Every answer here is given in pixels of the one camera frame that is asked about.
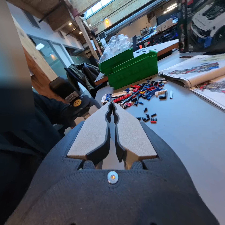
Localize white table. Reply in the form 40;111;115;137
133;39;180;57

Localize pile of toy bricks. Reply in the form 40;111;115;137
101;77;174;109

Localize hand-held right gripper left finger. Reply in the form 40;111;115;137
67;102;113;165

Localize toy car set box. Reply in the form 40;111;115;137
177;0;225;53

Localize green plastic bin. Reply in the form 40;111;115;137
107;50;158;90
98;47;134;76

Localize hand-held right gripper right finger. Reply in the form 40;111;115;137
112;103;157;163

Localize grey desk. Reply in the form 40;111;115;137
94;51;225;225

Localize clear plastic bag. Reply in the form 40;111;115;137
98;34;132;64

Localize chair draped with jackets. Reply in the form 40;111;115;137
64;62;104;96

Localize open instruction booklet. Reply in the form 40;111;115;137
158;54;225;111

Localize person's left forearm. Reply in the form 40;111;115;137
32;92;74;134

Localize cluttered work table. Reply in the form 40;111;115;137
137;23;178;38

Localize person's black sweater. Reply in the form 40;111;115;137
0;88;65;225

